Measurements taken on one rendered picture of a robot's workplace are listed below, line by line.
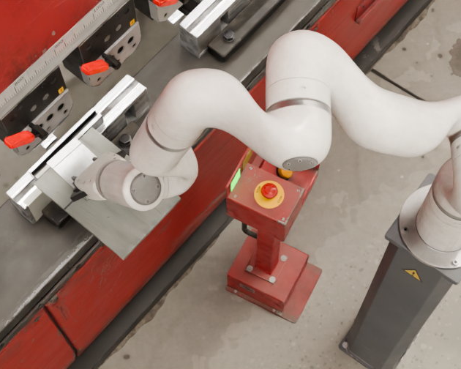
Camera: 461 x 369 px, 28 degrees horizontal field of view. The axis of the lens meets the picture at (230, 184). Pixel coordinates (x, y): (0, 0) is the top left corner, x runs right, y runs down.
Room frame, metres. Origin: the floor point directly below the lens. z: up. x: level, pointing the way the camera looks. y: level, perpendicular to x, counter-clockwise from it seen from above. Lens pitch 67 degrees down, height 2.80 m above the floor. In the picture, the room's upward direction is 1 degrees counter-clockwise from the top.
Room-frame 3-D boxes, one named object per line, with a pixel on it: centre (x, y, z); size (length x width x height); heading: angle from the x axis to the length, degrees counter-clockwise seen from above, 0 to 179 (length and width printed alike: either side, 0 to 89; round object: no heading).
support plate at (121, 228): (0.77, 0.26, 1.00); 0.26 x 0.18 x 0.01; 48
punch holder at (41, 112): (0.85, 0.39, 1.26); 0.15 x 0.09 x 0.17; 138
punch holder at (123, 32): (1.00, 0.26, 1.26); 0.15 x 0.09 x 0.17; 138
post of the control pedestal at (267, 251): (0.89, -0.11, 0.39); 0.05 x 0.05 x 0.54; 61
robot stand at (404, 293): (0.67, -0.44, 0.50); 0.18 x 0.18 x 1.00; 52
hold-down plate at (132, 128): (0.86, 0.30, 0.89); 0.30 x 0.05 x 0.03; 138
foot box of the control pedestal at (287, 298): (0.88, -0.13, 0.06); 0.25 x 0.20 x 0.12; 61
